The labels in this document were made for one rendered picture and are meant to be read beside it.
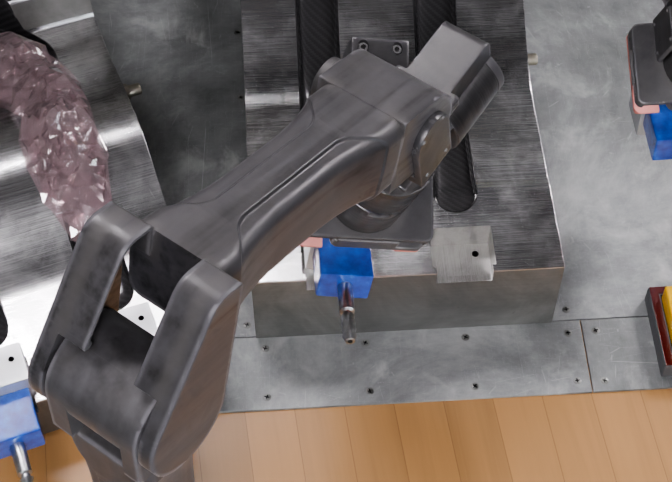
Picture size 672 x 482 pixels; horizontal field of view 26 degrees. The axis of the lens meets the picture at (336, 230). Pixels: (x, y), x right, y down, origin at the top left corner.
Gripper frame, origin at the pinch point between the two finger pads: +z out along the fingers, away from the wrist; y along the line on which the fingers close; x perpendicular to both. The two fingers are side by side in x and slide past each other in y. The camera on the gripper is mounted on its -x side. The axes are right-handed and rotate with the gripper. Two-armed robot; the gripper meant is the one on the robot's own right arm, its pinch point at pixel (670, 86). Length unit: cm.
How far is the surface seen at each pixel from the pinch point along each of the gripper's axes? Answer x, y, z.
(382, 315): 17.4, 25.6, 4.3
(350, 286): 15.7, 28.6, -6.5
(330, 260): 13.6, 30.0, -6.4
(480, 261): 13.5, 17.1, 2.5
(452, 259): 13.1, 19.4, 2.7
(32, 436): 26, 54, -4
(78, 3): -15, 52, 13
